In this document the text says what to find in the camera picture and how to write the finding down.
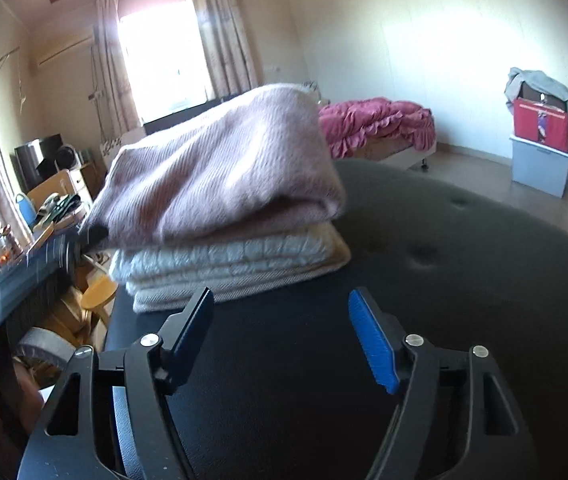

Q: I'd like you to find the folded cream knit sweater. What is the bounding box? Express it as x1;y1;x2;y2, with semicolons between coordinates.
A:
109;222;352;313

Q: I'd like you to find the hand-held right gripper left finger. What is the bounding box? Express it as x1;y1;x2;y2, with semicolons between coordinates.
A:
19;287;215;480

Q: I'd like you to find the wooden stool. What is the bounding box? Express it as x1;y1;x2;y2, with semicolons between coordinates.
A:
81;275;120;321

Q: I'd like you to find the black monitor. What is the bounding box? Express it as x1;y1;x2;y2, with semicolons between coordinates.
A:
14;134;64;188

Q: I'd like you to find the small desk fan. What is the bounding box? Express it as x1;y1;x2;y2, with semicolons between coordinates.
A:
56;144;83;168

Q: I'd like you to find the grey garment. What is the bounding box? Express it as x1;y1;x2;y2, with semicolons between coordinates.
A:
504;67;568;131

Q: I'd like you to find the blue kettle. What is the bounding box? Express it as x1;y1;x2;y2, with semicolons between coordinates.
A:
15;192;38;227

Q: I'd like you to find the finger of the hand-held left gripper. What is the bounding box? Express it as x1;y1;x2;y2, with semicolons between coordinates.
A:
78;225;111;252

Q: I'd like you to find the red fabric storage box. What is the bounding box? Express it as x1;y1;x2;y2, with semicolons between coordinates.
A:
512;99;568;153

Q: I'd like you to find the black leather ottoman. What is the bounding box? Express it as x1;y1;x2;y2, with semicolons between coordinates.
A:
104;157;568;480

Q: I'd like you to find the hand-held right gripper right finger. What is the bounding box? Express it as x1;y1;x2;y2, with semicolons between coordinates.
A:
348;287;534;480

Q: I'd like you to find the window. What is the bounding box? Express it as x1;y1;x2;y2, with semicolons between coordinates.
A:
116;2;215;121

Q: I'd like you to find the pink knit sweater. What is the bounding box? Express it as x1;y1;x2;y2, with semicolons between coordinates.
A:
79;84;347;251

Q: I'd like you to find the cluttered wooden desk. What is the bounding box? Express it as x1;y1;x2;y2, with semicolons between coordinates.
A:
0;167;97;281

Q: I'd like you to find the white plastic storage box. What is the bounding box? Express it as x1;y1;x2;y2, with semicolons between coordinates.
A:
510;135;568;198

